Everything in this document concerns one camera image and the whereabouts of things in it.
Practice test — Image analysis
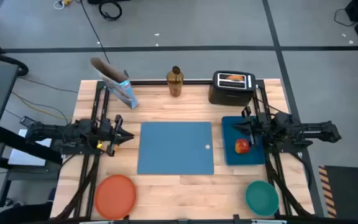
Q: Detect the black yellow striped mat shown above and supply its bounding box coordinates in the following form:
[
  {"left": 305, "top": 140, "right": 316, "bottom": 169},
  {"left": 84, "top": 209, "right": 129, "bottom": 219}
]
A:
[{"left": 318, "top": 164, "right": 358, "bottom": 219}]

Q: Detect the green bowl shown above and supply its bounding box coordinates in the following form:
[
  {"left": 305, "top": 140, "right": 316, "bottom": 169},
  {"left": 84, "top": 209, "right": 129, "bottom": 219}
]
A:
[{"left": 244, "top": 180, "right": 280, "bottom": 217}]

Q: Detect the thick black hose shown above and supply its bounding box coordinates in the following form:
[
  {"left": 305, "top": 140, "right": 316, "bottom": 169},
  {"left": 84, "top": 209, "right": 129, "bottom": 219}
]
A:
[{"left": 0, "top": 43, "right": 29, "bottom": 77}]

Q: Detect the black cable bundle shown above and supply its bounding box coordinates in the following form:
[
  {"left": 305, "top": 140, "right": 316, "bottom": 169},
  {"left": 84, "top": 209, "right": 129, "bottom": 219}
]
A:
[
  {"left": 56, "top": 154, "right": 101, "bottom": 219},
  {"left": 265, "top": 152, "right": 313, "bottom": 217}
]

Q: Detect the white shelf board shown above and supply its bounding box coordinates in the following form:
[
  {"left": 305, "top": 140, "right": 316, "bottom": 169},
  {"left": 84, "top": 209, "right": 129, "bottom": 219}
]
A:
[{"left": 7, "top": 129, "right": 53, "bottom": 167}]

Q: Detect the red apple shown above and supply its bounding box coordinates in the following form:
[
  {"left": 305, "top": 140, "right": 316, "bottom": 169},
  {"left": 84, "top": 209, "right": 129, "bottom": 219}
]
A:
[{"left": 234, "top": 138, "right": 251, "bottom": 155}]

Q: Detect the light blue cereal box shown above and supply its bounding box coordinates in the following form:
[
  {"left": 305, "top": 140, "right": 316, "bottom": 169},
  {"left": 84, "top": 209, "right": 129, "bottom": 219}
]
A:
[{"left": 89, "top": 57, "right": 140, "bottom": 110}]

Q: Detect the blue placemat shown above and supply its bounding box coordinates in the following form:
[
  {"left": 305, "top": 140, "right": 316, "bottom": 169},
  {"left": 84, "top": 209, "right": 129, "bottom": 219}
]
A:
[{"left": 137, "top": 121, "right": 215, "bottom": 175}]

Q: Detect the black toaster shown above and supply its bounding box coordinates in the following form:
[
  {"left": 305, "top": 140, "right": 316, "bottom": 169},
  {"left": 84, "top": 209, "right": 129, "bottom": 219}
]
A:
[{"left": 208, "top": 70, "right": 257, "bottom": 107}]

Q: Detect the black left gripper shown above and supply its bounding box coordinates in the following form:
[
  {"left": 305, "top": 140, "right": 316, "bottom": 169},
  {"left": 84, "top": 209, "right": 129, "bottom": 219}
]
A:
[{"left": 99, "top": 114, "right": 135, "bottom": 157}]

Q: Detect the blue plastic tray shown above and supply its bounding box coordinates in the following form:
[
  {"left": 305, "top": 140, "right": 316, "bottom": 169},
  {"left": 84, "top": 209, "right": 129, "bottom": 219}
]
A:
[{"left": 221, "top": 115, "right": 267, "bottom": 167}]

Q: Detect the long black floor cable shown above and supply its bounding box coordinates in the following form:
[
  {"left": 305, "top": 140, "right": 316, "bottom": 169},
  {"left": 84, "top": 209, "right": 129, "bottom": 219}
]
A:
[{"left": 79, "top": 0, "right": 111, "bottom": 65}]

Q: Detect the coiled black floor cable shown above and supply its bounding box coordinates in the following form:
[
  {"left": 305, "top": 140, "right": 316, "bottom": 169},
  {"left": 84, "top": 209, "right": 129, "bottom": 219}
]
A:
[{"left": 98, "top": 0, "right": 123, "bottom": 22}]

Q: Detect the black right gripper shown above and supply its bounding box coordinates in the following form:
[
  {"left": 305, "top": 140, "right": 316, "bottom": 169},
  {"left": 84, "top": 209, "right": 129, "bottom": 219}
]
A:
[{"left": 232, "top": 106, "right": 272, "bottom": 146}]

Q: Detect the thin yellow floor cable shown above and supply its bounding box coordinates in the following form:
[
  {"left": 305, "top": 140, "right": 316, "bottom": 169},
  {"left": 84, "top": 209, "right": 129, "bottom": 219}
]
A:
[{"left": 11, "top": 91, "right": 71, "bottom": 123}]

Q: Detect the orange plate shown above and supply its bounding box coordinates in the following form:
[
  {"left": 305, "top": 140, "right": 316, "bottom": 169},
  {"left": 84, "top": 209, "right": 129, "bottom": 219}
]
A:
[{"left": 94, "top": 174, "right": 137, "bottom": 221}]

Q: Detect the white yellow cable plug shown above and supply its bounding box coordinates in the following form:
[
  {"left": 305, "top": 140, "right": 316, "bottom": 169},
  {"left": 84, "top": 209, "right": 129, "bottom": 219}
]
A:
[{"left": 53, "top": 0, "right": 73, "bottom": 10}]

